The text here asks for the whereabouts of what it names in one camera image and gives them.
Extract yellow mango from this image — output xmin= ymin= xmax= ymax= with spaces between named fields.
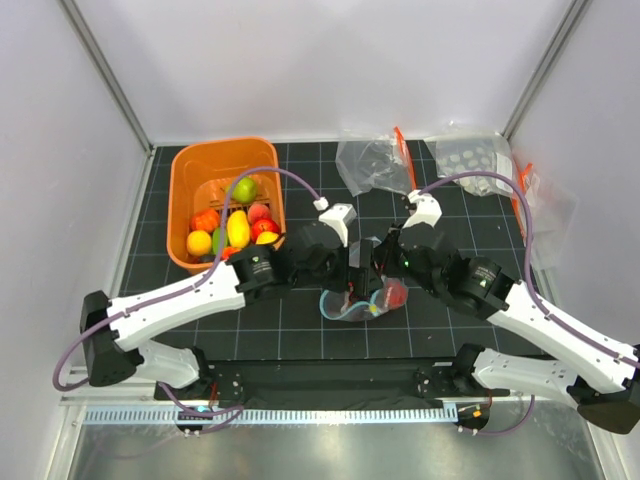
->
xmin=226 ymin=210 xmax=251 ymax=249

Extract orange plastic basket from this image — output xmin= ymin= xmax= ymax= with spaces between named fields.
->
xmin=166 ymin=137 xmax=279 ymax=275

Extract green pepper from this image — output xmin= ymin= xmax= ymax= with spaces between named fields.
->
xmin=211 ymin=228 xmax=229 ymax=255

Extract clear blue-zip bag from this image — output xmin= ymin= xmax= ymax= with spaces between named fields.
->
xmin=319 ymin=278 xmax=395 ymax=323

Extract yellow pear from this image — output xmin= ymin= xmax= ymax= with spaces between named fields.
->
xmin=255 ymin=231 xmax=281 ymax=245

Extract aluminium front rail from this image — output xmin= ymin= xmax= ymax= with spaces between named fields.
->
xmin=59 ymin=357 xmax=609 ymax=406

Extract black grid mat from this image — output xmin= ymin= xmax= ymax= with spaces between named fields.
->
xmin=116 ymin=142 xmax=537 ymax=360

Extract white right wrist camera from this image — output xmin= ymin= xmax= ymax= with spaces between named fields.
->
xmin=402 ymin=190 xmax=442 ymax=229

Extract pink peach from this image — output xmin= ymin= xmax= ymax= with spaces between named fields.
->
xmin=247 ymin=202 xmax=271 ymax=225

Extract yellow orange lemon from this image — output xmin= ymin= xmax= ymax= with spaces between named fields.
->
xmin=186 ymin=230 xmax=212 ymax=257

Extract aluminium frame post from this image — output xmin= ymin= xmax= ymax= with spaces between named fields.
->
xmin=56 ymin=0 xmax=153 ymax=155
xmin=502 ymin=0 xmax=592 ymax=141

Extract red orange tomato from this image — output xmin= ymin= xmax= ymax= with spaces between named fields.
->
xmin=221 ymin=246 xmax=241 ymax=261

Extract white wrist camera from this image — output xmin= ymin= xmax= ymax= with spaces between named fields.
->
xmin=313 ymin=197 xmax=357 ymax=247
xmin=402 ymin=190 xmax=442 ymax=229

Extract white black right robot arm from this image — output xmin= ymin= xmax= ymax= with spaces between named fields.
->
xmin=373 ymin=223 xmax=639 ymax=435

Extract orange pumpkin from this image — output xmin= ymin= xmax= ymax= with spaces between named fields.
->
xmin=190 ymin=208 xmax=220 ymax=234

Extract green pear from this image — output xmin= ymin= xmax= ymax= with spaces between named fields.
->
xmin=224 ymin=177 xmax=258 ymax=205

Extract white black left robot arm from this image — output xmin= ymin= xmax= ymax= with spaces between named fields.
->
xmin=82 ymin=220 xmax=353 ymax=400

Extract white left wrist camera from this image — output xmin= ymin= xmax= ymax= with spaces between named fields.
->
xmin=313 ymin=197 xmax=357 ymax=247

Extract clear orange-zip bag far right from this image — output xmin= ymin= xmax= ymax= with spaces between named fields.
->
xmin=516 ymin=162 xmax=578 ymax=270

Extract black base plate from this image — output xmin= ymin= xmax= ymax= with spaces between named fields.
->
xmin=172 ymin=357 xmax=508 ymax=408

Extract red apple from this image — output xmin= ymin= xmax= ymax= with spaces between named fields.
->
xmin=384 ymin=279 xmax=408 ymax=310
xmin=251 ymin=218 xmax=281 ymax=243

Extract right aluminium frame post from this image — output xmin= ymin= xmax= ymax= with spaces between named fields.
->
xmin=502 ymin=0 xmax=592 ymax=141

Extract left aluminium frame post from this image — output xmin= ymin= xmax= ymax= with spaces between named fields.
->
xmin=56 ymin=0 xmax=153 ymax=155

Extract clear orange-zip bag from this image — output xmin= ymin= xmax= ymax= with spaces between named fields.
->
xmin=335 ymin=127 xmax=417 ymax=197
xmin=516 ymin=162 xmax=578 ymax=270

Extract clear bag with white pieces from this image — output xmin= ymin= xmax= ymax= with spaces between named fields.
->
xmin=424 ymin=122 xmax=517 ymax=182

